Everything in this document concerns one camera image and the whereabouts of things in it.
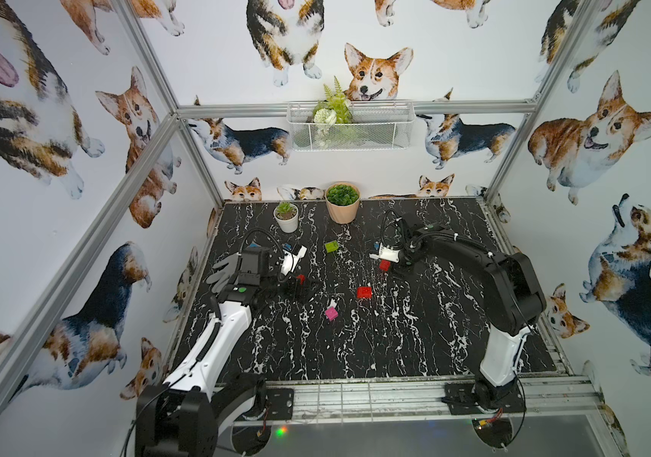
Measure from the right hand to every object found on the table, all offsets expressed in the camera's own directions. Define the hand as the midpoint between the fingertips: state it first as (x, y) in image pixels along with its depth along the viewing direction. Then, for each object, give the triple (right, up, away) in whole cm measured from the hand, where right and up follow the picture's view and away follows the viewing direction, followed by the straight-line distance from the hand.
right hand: (391, 262), depth 94 cm
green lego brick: (-20, +4, +13) cm, 24 cm away
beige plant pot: (-16, +16, +15) cm, 27 cm away
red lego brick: (-9, -10, 0) cm, 13 cm away
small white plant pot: (-37, +16, +13) cm, 42 cm away
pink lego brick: (-19, -15, -5) cm, 25 cm away
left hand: (-24, -1, -13) cm, 28 cm away
